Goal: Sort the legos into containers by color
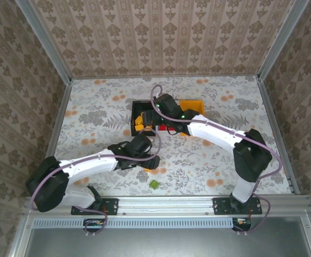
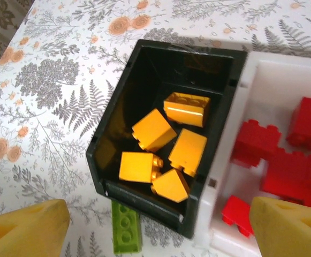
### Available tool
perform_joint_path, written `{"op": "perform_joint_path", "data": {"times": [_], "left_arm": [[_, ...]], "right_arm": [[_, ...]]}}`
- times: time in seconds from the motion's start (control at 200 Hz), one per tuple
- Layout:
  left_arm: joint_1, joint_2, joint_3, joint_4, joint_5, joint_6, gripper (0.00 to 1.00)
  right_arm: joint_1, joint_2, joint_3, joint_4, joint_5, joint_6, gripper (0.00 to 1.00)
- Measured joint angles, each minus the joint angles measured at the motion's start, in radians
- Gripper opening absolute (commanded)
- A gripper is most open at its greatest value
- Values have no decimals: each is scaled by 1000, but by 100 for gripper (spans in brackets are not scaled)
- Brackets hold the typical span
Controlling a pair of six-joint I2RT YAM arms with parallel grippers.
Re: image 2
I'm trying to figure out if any floral patterned table cover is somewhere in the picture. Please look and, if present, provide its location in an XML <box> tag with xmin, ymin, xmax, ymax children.
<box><xmin>0</xmin><ymin>0</ymin><xmax>311</xmax><ymax>257</ymax></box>

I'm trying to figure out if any black plastic bin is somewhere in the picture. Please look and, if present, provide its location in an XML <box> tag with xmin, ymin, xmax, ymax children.
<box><xmin>85</xmin><ymin>39</ymin><xmax>248</xmax><ymax>240</ymax></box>

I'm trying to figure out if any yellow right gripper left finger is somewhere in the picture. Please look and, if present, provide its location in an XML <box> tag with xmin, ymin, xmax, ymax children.
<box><xmin>0</xmin><ymin>199</ymin><xmax>71</xmax><ymax>257</ymax></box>

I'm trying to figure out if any orange lego brick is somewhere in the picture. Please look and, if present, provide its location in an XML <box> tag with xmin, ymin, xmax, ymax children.
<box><xmin>151</xmin><ymin>168</ymin><xmax>191</xmax><ymax>203</ymax></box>
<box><xmin>131</xmin><ymin>108</ymin><xmax>178</xmax><ymax>153</ymax></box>
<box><xmin>163</xmin><ymin>92</ymin><xmax>211</xmax><ymax>129</ymax></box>
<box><xmin>168</xmin><ymin>128</ymin><xmax>208</xmax><ymax>177</ymax></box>
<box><xmin>118</xmin><ymin>152</ymin><xmax>164</xmax><ymax>185</ymax></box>

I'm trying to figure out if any white plastic bin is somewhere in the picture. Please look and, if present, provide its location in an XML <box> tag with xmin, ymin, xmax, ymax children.
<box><xmin>192</xmin><ymin>50</ymin><xmax>311</xmax><ymax>257</ymax></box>

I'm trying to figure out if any long green lego brick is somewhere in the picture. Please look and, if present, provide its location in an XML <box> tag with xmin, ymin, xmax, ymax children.
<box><xmin>111</xmin><ymin>200</ymin><xmax>143</xmax><ymax>254</ymax></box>

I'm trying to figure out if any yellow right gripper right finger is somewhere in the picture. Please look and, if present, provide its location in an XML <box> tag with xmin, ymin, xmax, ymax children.
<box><xmin>249</xmin><ymin>196</ymin><xmax>311</xmax><ymax>257</ymax></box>

